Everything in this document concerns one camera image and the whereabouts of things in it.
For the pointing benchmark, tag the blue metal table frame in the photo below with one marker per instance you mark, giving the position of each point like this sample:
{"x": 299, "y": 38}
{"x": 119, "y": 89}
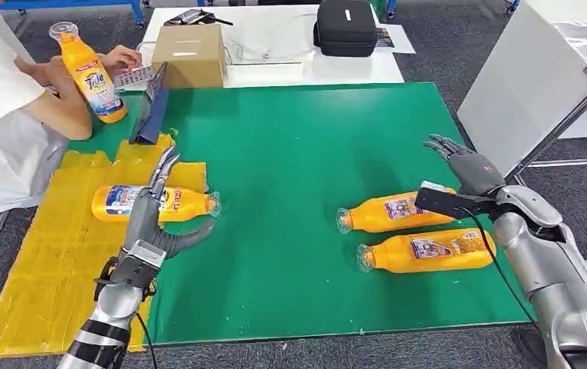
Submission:
{"x": 137, "y": 15}

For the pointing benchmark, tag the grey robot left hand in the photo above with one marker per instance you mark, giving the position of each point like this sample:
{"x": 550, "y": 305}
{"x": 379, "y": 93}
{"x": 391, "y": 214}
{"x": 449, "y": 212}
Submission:
{"x": 145, "y": 219}

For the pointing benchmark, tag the black handheld device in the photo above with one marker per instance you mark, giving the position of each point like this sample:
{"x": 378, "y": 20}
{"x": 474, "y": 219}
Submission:
{"x": 191, "y": 18}

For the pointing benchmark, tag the tablet in blue case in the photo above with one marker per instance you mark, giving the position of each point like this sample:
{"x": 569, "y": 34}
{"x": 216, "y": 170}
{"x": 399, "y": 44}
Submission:
{"x": 150, "y": 112}

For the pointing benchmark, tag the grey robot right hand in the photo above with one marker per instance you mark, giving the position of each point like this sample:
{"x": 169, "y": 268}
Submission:
{"x": 476, "y": 173}

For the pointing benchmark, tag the orange drink bottle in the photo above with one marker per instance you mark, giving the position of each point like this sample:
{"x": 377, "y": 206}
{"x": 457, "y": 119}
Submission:
{"x": 115, "y": 203}
{"x": 425, "y": 252}
{"x": 94, "y": 81}
{"x": 374, "y": 214}

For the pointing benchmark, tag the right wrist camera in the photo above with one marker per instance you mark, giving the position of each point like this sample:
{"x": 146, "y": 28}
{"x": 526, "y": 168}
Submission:
{"x": 446, "y": 202}

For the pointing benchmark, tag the brown cardboard box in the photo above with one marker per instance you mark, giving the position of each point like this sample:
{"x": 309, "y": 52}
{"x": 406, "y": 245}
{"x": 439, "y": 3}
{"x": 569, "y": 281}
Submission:
{"x": 191, "y": 56}

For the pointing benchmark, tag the grey keypad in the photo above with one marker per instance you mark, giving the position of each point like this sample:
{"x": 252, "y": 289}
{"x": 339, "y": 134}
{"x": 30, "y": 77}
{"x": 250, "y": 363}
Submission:
{"x": 132, "y": 77}

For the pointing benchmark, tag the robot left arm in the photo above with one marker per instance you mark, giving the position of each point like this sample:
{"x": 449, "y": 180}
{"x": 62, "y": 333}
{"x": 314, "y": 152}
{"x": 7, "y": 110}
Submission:
{"x": 104, "y": 326}

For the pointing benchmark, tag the printed leaflet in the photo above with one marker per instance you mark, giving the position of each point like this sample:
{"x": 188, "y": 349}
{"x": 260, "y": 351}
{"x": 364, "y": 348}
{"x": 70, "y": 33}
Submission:
{"x": 397, "y": 43}

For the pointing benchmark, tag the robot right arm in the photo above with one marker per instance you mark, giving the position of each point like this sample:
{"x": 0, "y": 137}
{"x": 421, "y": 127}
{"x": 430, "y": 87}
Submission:
{"x": 543, "y": 254}

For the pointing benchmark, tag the white side table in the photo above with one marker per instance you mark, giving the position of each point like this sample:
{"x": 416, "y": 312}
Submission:
{"x": 527, "y": 76}

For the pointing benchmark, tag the yellow sheet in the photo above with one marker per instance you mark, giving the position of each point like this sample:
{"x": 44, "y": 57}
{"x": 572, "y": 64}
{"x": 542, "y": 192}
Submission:
{"x": 43, "y": 254}

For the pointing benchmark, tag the person's left hand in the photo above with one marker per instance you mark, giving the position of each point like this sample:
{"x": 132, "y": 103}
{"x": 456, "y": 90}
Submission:
{"x": 122, "y": 57}

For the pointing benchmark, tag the green mat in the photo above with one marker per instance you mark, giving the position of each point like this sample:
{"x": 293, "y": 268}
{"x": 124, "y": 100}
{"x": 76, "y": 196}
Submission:
{"x": 283, "y": 153}

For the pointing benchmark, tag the black carrying case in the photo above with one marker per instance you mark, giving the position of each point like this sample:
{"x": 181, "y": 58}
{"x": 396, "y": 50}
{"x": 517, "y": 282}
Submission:
{"x": 344, "y": 28}

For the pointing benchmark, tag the person's right hand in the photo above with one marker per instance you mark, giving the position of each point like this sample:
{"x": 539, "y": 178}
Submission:
{"x": 61, "y": 81}

